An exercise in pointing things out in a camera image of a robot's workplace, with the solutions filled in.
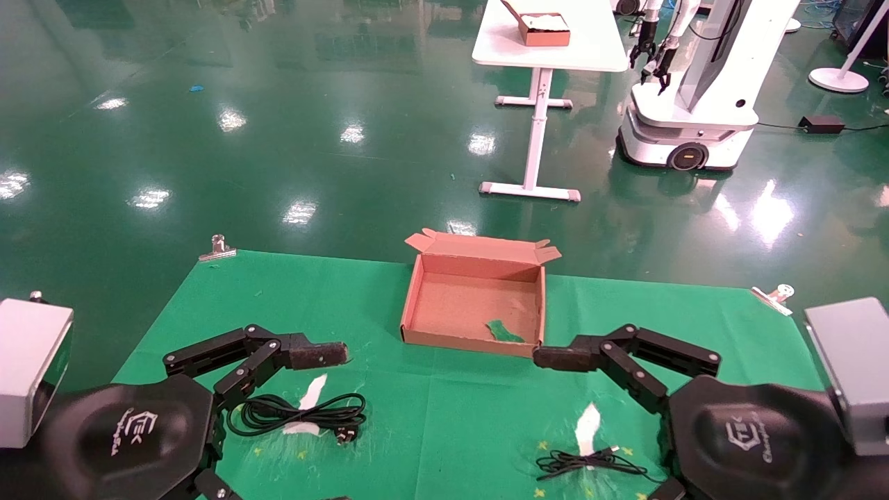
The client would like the black wired computer mouse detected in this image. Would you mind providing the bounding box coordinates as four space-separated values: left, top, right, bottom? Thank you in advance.
535 445 667 485

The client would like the white pedestal table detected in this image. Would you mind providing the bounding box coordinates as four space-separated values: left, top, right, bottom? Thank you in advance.
472 0 630 203

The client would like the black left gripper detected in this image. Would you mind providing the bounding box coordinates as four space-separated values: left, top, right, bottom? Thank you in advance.
0 324 349 500

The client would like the small brown cardboard box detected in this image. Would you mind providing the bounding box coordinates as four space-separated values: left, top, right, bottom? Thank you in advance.
501 0 572 48

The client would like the black power adapter with cable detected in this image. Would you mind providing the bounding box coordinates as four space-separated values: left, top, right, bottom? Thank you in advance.
756 115 889 135

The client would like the black equipment case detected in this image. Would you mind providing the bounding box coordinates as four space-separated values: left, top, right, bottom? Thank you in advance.
832 0 889 60

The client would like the white stand base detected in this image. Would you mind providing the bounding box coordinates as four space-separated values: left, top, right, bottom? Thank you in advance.
808 0 889 94

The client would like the white packing material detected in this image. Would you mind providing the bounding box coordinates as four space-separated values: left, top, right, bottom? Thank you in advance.
521 12 568 31

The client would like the black power cord with plug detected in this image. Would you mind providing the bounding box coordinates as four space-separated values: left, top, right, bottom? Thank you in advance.
226 392 367 446

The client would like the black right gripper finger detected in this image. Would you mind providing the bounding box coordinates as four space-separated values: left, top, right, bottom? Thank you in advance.
533 324 722 415

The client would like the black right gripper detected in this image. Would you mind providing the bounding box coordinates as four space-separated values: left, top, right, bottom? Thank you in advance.
646 374 889 500

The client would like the white wheeled background robot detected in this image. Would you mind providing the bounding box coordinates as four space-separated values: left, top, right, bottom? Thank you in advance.
616 0 801 173

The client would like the silver binder clip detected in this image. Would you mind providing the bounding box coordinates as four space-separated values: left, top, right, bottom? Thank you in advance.
199 234 238 263
749 284 795 317

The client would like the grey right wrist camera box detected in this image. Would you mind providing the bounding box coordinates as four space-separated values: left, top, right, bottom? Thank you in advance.
804 297 889 456

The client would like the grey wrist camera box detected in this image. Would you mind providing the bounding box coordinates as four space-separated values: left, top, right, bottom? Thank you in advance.
0 299 74 449
804 297 889 456

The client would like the open brown cardboard box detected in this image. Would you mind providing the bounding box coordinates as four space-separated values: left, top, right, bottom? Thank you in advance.
401 228 563 359

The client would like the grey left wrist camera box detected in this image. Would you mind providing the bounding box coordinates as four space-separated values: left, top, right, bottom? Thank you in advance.
0 299 74 449

